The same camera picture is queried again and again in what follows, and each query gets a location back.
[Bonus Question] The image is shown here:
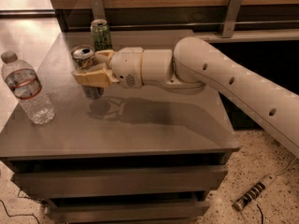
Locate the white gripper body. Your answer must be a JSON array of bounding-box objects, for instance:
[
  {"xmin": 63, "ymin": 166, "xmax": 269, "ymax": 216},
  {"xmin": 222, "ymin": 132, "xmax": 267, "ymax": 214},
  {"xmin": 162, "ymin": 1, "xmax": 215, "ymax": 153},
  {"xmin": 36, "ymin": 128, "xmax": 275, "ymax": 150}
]
[{"xmin": 110, "ymin": 48, "xmax": 144, "ymax": 89}]

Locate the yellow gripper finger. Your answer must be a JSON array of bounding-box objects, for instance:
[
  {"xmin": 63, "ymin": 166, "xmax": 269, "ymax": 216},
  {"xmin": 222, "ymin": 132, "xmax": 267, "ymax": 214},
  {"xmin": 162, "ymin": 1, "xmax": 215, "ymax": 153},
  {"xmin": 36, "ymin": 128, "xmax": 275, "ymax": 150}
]
[
  {"xmin": 95, "ymin": 49, "xmax": 115, "ymax": 65},
  {"xmin": 73, "ymin": 63, "xmax": 120, "ymax": 88}
]

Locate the silver redbull can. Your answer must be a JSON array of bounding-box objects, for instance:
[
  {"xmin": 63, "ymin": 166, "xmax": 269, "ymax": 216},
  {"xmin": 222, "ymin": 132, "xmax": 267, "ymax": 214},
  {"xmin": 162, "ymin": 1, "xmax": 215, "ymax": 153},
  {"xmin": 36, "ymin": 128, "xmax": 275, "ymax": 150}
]
[{"xmin": 70, "ymin": 45, "xmax": 104, "ymax": 100}]

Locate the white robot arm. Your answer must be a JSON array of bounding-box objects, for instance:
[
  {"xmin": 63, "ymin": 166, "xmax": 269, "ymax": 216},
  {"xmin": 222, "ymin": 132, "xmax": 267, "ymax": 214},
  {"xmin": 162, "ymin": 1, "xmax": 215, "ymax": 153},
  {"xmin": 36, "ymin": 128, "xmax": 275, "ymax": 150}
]
[{"xmin": 71, "ymin": 36, "xmax": 299, "ymax": 157}]

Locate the green soda can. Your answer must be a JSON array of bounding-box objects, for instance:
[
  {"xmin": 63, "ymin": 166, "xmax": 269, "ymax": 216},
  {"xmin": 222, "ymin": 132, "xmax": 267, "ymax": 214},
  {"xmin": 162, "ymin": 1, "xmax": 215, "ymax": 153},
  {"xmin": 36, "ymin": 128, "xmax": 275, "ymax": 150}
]
[{"xmin": 91, "ymin": 19, "xmax": 112, "ymax": 51}]

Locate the clear plastic water bottle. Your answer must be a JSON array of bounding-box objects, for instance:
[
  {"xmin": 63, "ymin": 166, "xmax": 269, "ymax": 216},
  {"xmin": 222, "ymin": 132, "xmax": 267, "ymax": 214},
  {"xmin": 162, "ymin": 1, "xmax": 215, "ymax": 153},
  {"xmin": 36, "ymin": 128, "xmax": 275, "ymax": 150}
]
[{"xmin": 1, "ymin": 51, "xmax": 55, "ymax": 125}]

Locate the grey drawer cabinet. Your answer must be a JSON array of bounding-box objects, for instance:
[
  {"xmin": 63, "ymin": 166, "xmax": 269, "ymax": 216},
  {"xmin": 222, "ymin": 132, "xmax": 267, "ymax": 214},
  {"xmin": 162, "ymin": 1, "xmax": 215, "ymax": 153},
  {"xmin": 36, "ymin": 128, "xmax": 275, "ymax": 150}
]
[{"xmin": 0, "ymin": 33, "xmax": 237, "ymax": 224}]

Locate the upper grey drawer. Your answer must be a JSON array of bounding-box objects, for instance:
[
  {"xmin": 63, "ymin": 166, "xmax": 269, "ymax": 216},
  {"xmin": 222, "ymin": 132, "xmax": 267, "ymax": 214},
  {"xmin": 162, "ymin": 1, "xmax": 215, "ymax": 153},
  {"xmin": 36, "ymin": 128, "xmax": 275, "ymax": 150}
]
[{"xmin": 12, "ymin": 165, "xmax": 227, "ymax": 199}]

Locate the grey drawer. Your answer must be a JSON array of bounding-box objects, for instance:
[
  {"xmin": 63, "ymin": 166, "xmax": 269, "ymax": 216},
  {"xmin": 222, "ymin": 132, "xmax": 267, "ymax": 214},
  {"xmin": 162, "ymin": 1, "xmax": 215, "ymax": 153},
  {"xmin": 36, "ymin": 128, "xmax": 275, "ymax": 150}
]
[
  {"xmin": 48, "ymin": 202, "xmax": 209, "ymax": 223},
  {"xmin": 12, "ymin": 165, "xmax": 227, "ymax": 199}
]

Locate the lower grey drawer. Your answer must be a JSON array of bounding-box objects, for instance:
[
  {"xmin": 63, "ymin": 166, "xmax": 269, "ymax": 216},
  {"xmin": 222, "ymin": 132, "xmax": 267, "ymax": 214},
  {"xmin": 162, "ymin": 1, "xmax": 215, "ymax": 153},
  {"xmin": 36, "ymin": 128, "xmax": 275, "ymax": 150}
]
[{"xmin": 48, "ymin": 202, "xmax": 209, "ymax": 223}]

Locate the white power strip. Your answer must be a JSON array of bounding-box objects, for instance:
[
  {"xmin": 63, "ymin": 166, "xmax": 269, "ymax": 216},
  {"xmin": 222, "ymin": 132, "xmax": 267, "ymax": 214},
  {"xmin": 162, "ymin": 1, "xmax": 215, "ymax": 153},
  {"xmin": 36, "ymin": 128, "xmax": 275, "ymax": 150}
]
[{"xmin": 233, "ymin": 174, "xmax": 277, "ymax": 211}]

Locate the left metal bracket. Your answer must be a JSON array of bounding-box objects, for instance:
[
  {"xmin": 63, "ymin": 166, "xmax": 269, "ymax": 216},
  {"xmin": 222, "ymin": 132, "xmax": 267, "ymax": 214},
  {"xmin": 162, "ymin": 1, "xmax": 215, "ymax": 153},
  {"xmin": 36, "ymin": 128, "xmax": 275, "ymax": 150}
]
[{"xmin": 90, "ymin": 0, "xmax": 106, "ymax": 20}]

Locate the metal bracket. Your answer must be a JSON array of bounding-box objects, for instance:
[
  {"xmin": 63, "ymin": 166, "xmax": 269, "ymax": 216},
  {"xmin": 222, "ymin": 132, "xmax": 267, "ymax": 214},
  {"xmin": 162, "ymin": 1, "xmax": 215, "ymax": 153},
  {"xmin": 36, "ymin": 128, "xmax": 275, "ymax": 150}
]
[
  {"xmin": 90, "ymin": 0, "xmax": 106, "ymax": 20},
  {"xmin": 221, "ymin": 0, "xmax": 243, "ymax": 38}
]

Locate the right metal bracket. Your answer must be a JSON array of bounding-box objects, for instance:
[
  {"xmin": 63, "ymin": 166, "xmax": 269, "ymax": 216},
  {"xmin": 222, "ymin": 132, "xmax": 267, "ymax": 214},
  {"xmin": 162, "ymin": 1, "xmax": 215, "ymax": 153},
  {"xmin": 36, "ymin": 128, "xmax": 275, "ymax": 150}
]
[{"xmin": 221, "ymin": 0, "xmax": 243, "ymax": 38}]

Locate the black floor cable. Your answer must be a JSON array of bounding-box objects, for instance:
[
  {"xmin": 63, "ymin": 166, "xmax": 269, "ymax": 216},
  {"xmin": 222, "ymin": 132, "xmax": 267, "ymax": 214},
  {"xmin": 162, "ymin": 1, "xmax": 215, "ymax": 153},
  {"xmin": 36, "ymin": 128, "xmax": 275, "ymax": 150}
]
[{"xmin": 0, "ymin": 189, "xmax": 43, "ymax": 224}]

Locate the black power strip cable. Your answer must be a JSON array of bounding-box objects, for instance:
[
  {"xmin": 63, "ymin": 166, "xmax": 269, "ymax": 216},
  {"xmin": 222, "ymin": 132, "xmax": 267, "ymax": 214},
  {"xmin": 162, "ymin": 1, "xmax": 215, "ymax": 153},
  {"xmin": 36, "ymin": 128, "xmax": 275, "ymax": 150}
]
[{"xmin": 255, "ymin": 203, "xmax": 264, "ymax": 224}]

